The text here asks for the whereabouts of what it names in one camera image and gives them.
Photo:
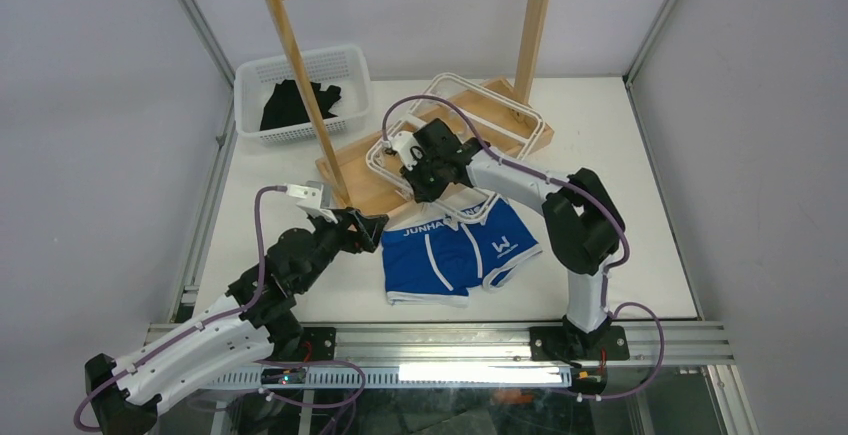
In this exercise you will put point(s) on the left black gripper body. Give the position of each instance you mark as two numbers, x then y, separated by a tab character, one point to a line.
331	238

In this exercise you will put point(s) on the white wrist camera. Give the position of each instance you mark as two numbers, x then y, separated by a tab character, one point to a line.
314	198
405	147

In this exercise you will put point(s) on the black garment in basket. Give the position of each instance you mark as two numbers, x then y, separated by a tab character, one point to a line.
285	107

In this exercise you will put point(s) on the blue boxer underwear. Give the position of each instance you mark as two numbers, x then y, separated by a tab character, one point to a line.
440	260

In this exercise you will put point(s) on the white plastic clip hanger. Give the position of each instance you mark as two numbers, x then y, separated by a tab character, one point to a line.
469	110

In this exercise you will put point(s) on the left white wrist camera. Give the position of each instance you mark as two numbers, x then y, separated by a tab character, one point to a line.
314	198

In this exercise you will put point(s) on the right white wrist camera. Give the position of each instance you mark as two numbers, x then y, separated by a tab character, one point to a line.
405	147

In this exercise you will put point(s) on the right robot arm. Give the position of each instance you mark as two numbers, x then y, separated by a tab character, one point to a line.
583	225

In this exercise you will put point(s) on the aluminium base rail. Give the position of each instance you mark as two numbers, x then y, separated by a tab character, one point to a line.
490	355

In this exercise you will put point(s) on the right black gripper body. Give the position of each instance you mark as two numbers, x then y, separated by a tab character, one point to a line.
426	177

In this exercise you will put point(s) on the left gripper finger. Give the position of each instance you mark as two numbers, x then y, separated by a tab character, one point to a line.
354	217
367	233

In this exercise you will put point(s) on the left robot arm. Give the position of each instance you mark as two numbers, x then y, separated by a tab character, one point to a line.
251	322

